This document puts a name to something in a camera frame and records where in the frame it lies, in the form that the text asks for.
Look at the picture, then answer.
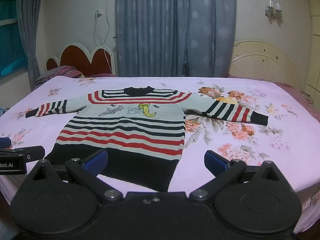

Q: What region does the striped knit children's sweater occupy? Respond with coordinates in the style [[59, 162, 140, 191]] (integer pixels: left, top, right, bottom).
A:
[[25, 87, 268, 192]]

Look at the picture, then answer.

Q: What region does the blue-grey left curtain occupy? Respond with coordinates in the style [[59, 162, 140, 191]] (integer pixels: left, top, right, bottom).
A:
[[16, 0, 41, 89]]

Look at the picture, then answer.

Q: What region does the blue-grey centre curtain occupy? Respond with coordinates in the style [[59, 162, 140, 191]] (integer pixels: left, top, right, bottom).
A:
[[116, 0, 236, 77]]

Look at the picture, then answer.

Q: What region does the white hanging cable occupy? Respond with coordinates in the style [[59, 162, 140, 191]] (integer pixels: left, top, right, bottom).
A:
[[94, 0, 113, 74]]

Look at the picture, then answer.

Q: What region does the striped pink pillow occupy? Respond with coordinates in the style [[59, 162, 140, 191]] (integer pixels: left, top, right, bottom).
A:
[[34, 66, 84, 89]]

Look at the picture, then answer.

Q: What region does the red heart-shaped headboard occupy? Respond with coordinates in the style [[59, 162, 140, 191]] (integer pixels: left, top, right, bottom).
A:
[[46, 42, 116, 77]]

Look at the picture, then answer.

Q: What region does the cream round headboard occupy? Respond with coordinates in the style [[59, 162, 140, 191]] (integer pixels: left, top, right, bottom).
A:
[[228, 40, 300, 89]]

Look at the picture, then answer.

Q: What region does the window with teal frame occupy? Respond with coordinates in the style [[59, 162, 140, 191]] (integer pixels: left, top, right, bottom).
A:
[[0, 0, 28, 79]]

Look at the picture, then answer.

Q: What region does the crystal wall lamp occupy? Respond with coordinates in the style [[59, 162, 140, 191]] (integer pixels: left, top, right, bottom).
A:
[[265, 0, 282, 20]]

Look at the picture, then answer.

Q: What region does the blue-grey curtain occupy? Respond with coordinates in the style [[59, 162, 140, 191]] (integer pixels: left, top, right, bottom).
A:
[[116, 0, 236, 77], [16, 0, 41, 89]]

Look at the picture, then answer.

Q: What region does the pink floral bed sheet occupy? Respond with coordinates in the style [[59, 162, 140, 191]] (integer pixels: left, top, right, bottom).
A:
[[1, 76, 319, 232]]

